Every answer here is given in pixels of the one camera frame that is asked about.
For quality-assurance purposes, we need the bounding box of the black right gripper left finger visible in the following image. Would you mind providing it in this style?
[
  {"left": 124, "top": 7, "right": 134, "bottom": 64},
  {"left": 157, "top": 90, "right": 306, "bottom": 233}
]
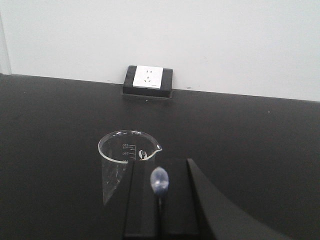
[{"left": 124, "top": 160, "right": 159, "bottom": 238}]

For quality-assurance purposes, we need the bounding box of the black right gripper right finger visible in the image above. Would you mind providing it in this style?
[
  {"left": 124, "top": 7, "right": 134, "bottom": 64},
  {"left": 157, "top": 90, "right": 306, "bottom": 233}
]
[{"left": 161, "top": 158, "right": 199, "bottom": 236}]

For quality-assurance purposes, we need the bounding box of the translucent plastic pipette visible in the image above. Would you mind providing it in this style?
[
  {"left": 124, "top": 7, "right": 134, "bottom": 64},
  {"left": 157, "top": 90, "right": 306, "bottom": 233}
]
[{"left": 150, "top": 166, "right": 169, "bottom": 206}]

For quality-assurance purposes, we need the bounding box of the clear glass beaker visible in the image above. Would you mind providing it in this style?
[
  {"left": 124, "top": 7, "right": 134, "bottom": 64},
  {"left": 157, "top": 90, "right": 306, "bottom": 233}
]
[{"left": 97, "top": 129, "right": 163, "bottom": 205}]

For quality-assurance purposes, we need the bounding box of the white wall socket black base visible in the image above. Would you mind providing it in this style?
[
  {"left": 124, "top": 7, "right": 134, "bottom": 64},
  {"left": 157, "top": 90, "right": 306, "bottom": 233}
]
[{"left": 122, "top": 65, "right": 173, "bottom": 98}]

